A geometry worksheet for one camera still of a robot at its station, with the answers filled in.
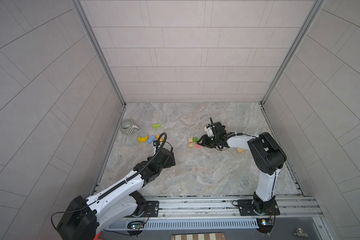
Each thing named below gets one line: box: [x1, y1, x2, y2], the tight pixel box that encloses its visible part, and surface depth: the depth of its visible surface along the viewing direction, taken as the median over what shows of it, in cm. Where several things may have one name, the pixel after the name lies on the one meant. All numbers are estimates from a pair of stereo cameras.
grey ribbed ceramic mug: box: [119, 119, 139, 135], surface depth 97 cm
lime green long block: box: [152, 123, 162, 129], surface depth 104 cm
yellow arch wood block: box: [137, 135, 148, 143], surface depth 96 cm
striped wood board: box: [171, 232, 226, 240], surface depth 64 cm
